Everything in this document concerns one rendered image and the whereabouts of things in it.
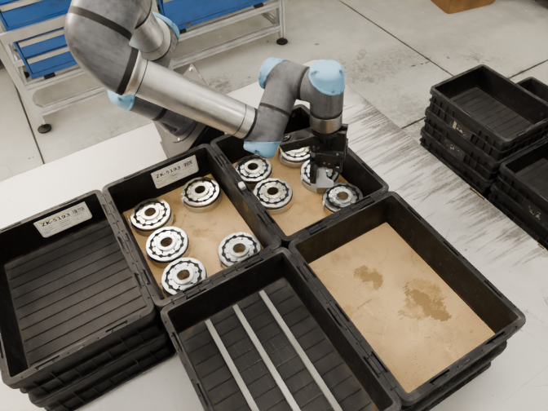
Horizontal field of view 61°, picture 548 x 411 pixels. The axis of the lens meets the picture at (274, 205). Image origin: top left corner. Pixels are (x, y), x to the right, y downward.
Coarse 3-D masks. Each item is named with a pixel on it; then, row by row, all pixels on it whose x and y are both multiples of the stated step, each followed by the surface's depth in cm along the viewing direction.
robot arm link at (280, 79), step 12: (276, 60) 103; (288, 60) 105; (264, 72) 103; (276, 72) 102; (288, 72) 101; (300, 72) 100; (264, 84) 104; (276, 84) 102; (288, 84) 101; (300, 84) 100; (264, 96) 103; (276, 96) 102; (288, 96) 102; (288, 108) 103
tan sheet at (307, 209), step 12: (276, 156) 135; (276, 168) 132; (288, 168) 131; (300, 168) 131; (288, 180) 128; (300, 192) 125; (312, 192) 125; (300, 204) 123; (312, 204) 122; (276, 216) 120; (288, 216) 120; (300, 216) 120; (312, 216) 120; (324, 216) 120; (288, 228) 118; (300, 228) 118
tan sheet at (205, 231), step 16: (208, 176) 131; (176, 192) 128; (176, 208) 124; (224, 208) 123; (176, 224) 121; (192, 224) 120; (208, 224) 120; (224, 224) 120; (240, 224) 119; (144, 240) 118; (192, 240) 117; (208, 240) 117; (144, 256) 115; (192, 256) 114; (208, 256) 114; (160, 272) 111; (208, 272) 111; (160, 288) 109
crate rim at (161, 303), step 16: (208, 144) 125; (176, 160) 122; (128, 176) 119; (240, 192) 113; (112, 208) 112; (256, 208) 110; (128, 240) 107; (256, 256) 101; (144, 272) 101; (224, 272) 99; (192, 288) 97; (160, 304) 95
